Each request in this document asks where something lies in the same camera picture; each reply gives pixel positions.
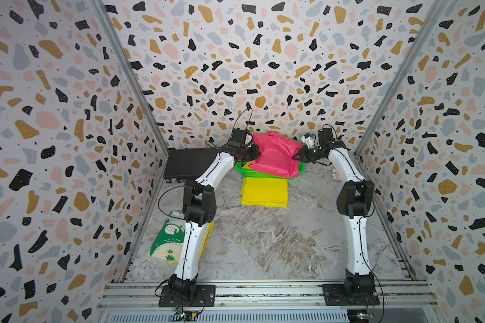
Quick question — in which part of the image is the yellow duck face raincoat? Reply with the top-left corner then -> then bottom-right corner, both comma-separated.
241,161 -> 251,170

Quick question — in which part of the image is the pink raincoat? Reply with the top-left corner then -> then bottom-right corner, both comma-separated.
249,131 -> 303,178

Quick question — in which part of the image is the plain yellow raincoat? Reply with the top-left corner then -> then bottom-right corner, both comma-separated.
241,177 -> 288,208

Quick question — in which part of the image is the white green dinosaur raincoat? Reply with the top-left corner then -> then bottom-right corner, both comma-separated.
148,211 -> 214,265

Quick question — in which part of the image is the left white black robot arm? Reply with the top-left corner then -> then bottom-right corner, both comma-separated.
168,129 -> 261,303

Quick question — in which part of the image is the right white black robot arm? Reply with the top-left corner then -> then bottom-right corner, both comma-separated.
293,127 -> 379,305

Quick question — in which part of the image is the green plastic basket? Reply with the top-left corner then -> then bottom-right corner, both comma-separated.
235,159 -> 305,178

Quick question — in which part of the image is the black hard case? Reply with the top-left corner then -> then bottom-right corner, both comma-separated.
164,148 -> 218,183

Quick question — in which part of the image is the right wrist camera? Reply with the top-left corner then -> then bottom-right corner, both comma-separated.
301,133 -> 316,149

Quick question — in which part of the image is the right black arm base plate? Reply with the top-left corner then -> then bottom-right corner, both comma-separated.
322,283 -> 381,306

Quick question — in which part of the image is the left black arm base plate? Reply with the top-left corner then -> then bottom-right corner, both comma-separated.
158,285 -> 216,308

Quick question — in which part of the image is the aluminium mounting rail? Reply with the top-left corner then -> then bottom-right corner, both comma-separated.
95,281 -> 446,322

